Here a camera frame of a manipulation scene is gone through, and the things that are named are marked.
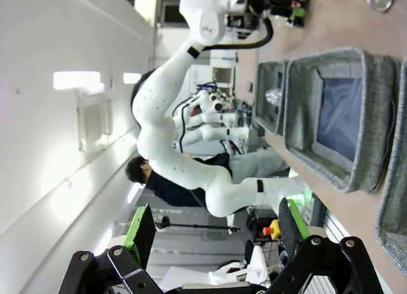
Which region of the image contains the grey fabric basket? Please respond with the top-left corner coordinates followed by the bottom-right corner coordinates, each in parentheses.
top-left (284, 46), bottom-right (402, 193)
top-left (256, 60), bottom-right (289, 136)
top-left (374, 57), bottom-right (407, 271)

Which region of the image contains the white shelf cabinet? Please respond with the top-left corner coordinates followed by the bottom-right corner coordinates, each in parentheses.
top-left (209, 50), bottom-right (238, 95)

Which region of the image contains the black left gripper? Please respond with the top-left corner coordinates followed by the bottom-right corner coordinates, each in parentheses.
top-left (265, 0), bottom-right (306, 28)

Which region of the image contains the yellow emergency stop button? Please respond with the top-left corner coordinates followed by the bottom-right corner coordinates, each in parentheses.
top-left (262, 220), bottom-right (280, 241)

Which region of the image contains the aluminium extrusion frame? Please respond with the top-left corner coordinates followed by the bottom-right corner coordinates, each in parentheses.
top-left (319, 206), bottom-right (352, 246)

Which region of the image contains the ceiling air conditioner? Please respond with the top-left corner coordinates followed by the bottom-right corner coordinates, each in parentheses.
top-left (76, 90), bottom-right (114, 153)

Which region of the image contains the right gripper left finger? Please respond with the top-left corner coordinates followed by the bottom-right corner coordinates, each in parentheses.
top-left (59, 203), bottom-right (166, 294)

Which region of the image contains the black tripod pole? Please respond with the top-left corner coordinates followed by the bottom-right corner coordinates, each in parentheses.
top-left (155, 216), bottom-right (241, 234)

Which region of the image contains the seated person dark top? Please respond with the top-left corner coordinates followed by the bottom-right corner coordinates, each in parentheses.
top-left (125, 148), bottom-right (291, 209)

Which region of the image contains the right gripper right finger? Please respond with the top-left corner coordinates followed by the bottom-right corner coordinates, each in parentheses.
top-left (270, 197), bottom-right (387, 294)

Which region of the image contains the clear plastic bottle blue cap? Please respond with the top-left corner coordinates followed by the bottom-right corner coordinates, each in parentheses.
top-left (265, 87), bottom-right (282, 107)

